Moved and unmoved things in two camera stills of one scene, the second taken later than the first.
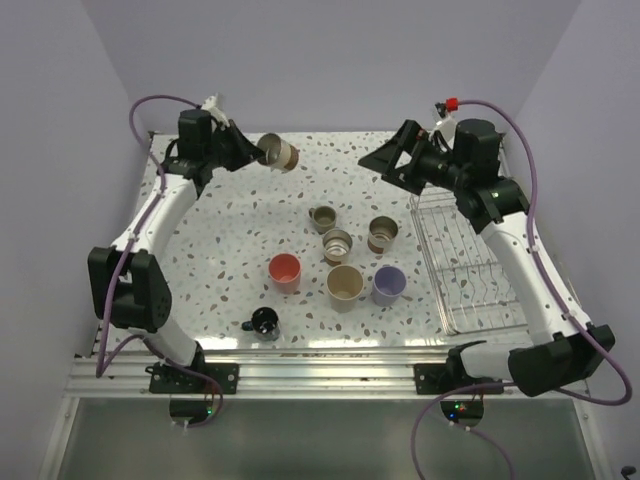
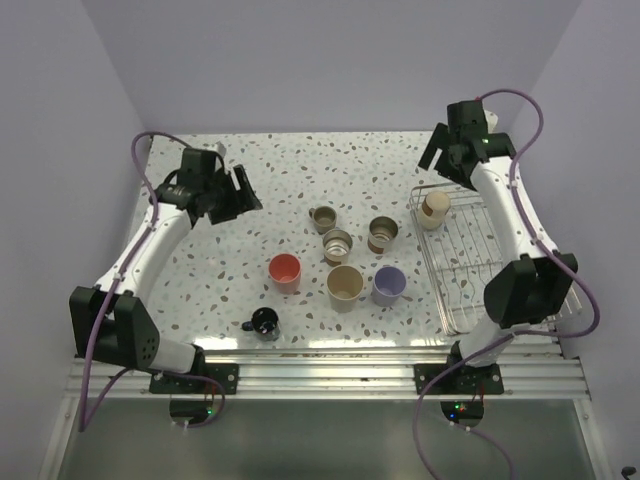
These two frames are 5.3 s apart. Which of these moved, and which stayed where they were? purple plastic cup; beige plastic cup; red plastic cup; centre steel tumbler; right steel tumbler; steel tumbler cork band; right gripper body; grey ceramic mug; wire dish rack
Moved: right gripper body; steel tumbler cork band
Stayed: grey ceramic mug; beige plastic cup; red plastic cup; right steel tumbler; wire dish rack; centre steel tumbler; purple plastic cup
